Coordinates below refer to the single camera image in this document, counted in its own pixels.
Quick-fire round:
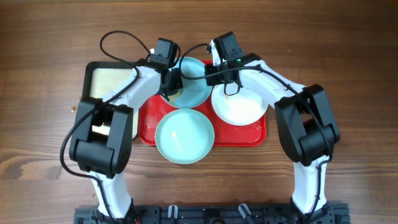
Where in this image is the light blue plate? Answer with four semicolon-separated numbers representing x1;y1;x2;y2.
171;57;213;109
155;109;215;164

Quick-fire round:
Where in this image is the green yellow sponge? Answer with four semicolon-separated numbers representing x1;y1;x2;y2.
162;90;181;105

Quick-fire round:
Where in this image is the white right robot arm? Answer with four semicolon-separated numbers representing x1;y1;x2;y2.
205;53;340;219

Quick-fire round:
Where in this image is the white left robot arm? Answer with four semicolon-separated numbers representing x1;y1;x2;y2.
62;58;182;223

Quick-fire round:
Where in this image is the red serving tray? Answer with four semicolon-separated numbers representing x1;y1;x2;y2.
138;59;267;147

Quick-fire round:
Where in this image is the black soapy water tray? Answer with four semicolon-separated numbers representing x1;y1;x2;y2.
81;61;140;141

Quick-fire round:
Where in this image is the white plate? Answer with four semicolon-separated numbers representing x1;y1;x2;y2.
211;83;269;126

